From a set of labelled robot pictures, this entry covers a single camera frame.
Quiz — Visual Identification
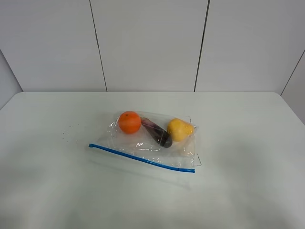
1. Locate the yellow pear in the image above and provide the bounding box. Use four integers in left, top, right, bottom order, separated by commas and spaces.
167, 118, 195, 142

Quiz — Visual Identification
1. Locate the clear zip bag blue seal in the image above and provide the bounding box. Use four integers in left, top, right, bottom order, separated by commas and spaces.
89, 111, 198, 173

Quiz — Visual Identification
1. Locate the purple eggplant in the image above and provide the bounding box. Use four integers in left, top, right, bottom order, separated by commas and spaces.
141, 118, 173, 148

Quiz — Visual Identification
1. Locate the orange fruit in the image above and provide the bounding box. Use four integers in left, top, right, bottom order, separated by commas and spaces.
118, 111, 141, 134

